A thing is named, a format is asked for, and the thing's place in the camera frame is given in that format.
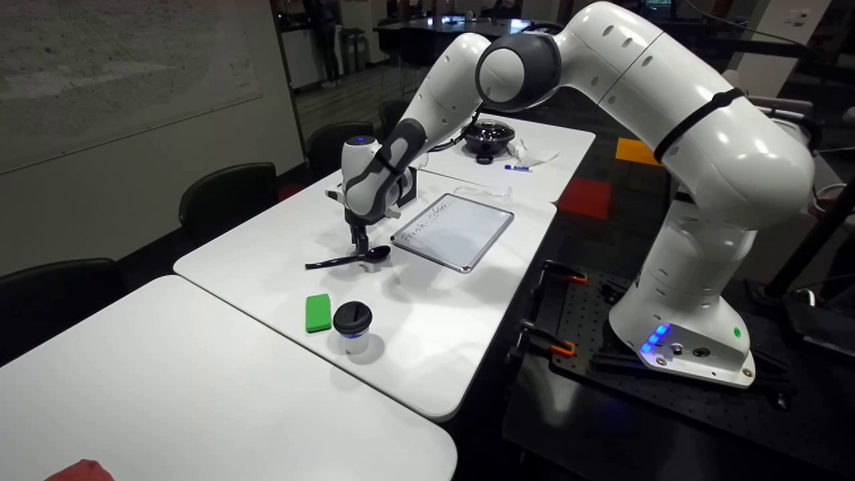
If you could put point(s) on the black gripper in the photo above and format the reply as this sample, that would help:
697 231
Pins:
358 223

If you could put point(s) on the black spoon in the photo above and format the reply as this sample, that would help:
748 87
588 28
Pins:
334 259

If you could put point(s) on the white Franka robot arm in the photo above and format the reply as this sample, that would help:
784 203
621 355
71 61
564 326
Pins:
712 160

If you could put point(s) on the white table with spoon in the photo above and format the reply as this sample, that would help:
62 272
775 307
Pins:
267 250

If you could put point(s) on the black rectangular box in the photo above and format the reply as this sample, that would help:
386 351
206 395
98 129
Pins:
408 187

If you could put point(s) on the green rectangular block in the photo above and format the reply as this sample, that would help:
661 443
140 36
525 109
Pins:
318 314

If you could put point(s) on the white tablet board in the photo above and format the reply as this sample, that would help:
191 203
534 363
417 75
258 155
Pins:
456 231

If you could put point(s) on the black office chair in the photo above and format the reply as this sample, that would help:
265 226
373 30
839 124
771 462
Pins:
327 147
55 296
229 196

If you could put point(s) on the black bowl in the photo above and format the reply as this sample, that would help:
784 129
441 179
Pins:
486 137

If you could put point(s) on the blue marker pen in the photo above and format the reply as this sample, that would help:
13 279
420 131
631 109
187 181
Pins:
516 165

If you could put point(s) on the orange black clamp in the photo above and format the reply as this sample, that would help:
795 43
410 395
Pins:
547 339
563 272

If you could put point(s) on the large white rounded table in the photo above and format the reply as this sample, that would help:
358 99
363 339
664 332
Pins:
205 391

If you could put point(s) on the small white table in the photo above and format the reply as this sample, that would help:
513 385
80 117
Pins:
563 151

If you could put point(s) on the red floor mat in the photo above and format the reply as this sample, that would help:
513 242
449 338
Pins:
584 198

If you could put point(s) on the orange floor mat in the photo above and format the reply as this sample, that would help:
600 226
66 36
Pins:
635 151

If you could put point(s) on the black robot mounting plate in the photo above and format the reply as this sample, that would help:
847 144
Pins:
624 418

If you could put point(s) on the red object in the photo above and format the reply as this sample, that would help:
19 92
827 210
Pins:
80 470

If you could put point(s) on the wall whiteboard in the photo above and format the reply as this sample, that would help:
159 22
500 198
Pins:
116 71

